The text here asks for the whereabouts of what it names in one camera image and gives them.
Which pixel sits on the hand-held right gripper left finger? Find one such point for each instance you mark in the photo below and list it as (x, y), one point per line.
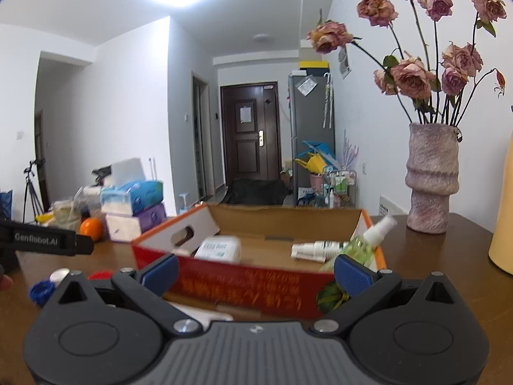
(162, 272)

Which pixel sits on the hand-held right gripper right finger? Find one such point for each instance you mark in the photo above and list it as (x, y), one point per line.
(352, 274)

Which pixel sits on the green spray bottle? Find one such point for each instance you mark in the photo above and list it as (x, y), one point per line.
(362, 244)

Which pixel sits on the white spray bottle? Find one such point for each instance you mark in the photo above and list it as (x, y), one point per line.
(320, 248)

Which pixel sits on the white cotton swab box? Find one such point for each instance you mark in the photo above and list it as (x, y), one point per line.
(218, 248)

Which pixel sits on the red cardboard box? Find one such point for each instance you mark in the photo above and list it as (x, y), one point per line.
(248, 284)

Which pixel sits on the person's left hand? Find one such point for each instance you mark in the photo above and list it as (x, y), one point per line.
(5, 283)

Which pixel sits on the yellow packet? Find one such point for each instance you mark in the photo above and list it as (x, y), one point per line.
(44, 218)

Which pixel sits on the clear glass cup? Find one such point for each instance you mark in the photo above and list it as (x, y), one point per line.
(66, 216)

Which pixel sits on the small white cap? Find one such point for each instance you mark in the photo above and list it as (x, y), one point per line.
(59, 274)

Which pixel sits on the blue cloth bag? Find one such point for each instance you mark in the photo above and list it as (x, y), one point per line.
(5, 206)

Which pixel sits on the orange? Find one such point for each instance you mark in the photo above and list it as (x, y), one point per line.
(90, 228)

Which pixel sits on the black tripod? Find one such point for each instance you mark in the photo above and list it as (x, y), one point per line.
(30, 186)

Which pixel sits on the blue screw cap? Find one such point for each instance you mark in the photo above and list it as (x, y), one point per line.
(40, 292)

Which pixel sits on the purple tissue pack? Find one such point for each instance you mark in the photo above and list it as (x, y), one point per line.
(132, 224)

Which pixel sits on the clear food container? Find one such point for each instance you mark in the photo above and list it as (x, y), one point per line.
(93, 204)

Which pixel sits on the blue tissue pack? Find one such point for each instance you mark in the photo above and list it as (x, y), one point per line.
(136, 198)

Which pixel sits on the pink bucket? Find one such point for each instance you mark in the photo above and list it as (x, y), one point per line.
(316, 182)

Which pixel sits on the thin white rod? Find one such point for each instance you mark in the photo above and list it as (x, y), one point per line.
(152, 168)

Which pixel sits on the yellow plastic dustpan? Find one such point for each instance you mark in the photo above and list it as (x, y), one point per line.
(312, 164)

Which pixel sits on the pink textured vase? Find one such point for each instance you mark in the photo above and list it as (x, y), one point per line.
(431, 180)

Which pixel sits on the purple feather decoration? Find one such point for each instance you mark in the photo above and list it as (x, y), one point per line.
(350, 150)

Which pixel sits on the dark wooden side door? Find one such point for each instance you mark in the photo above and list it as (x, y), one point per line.
(200, 140)

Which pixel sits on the dark brown entrance door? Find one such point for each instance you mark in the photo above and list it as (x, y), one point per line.
(248, 148)

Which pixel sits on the grey fridge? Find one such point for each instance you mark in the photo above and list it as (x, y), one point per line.
(308, 128)

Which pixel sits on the yellow thermos jug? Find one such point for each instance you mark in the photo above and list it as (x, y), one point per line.
(503, 228)

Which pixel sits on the white folded umbrella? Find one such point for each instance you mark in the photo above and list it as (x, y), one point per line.
(328, 100)

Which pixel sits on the clear plastic pouch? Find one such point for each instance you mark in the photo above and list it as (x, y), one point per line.
(306, 86)

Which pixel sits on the dried pink rose bouquet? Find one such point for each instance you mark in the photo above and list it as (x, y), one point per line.
(408, 76)

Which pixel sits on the yellow and black box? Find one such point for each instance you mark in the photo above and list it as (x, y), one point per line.
(313, 65)

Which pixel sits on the wall poster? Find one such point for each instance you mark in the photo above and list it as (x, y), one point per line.
(344, 62)

